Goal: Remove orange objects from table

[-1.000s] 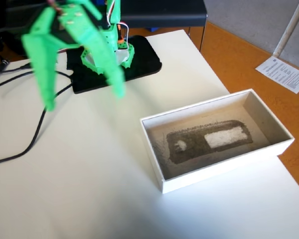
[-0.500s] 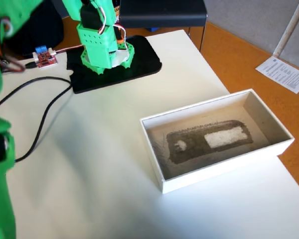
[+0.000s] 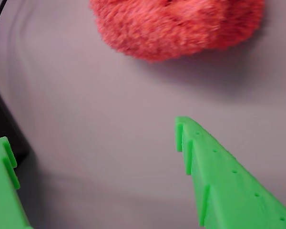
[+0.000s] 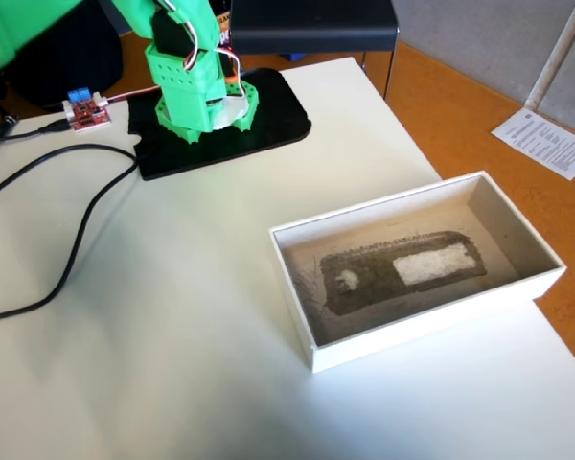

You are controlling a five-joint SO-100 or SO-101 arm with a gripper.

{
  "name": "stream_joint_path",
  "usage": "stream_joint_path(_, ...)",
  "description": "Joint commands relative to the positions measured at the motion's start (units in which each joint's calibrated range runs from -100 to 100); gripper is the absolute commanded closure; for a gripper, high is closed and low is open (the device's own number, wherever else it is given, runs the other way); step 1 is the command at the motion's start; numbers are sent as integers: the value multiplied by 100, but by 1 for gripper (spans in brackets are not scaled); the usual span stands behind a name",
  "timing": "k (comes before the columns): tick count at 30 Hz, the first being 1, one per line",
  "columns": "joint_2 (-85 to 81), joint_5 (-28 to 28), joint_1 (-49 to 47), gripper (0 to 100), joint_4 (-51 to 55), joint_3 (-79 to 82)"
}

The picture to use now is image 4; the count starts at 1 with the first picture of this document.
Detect orange can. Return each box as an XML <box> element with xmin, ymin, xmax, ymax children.
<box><xmin>214</xmin><ymin>12</ymin><xmax>243</xmax><ymax>81</ymax></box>

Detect black chair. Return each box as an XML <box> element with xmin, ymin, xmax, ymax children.
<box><xmin>229</xmin><ymin>0</ymin><xmax>398</xmax><ymax>100</ymax></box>

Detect red controller board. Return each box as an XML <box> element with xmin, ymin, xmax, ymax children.
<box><xmin>60</xmin><ymin>88</ymin><xmax>112</xmax><ymax>133</ymax></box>

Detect white cardboard box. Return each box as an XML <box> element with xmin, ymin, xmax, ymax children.
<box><xmin>267</xmin><ymin>168</ymin><xmax>567</xmax><ymax>374</ymax></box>

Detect printed paper sheet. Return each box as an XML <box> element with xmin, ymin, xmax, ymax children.
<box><xmin>490</xmin><ymin>106</ymin><xmax>575</xmax><ymax>182</ymax></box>

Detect black bag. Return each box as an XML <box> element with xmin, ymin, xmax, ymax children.
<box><xmin>0</xmin><ymin>9</ymin><xmax>125</xmax><ymax>109</ymax></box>

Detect white pole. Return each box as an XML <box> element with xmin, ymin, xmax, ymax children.
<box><xmin>526</xmin><ymin>0</ymin><xmax>575</xmax><ymax>114</ymax></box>

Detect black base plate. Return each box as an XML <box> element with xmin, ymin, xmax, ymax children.
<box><xmin>126</xmin><ymin>67</ymin><xmax>312</xmax><ymax>182</ymax></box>

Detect thick black cable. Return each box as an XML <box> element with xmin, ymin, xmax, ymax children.
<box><xmin>0</xmin><ymin>143</ymin><xmax>140</xmax><ymax>325</ymax></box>

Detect white red servo cable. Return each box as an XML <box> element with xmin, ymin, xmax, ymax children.
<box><xmin>98</xmin><ymin>85</ymin><xmax>162</xmax><ymax>106</ymax></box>

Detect thin black usb cable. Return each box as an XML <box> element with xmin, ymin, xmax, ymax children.
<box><xmin>0</xmin><ymin>119</ymin><xmax>72</xmax><ymax>143</ymax></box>

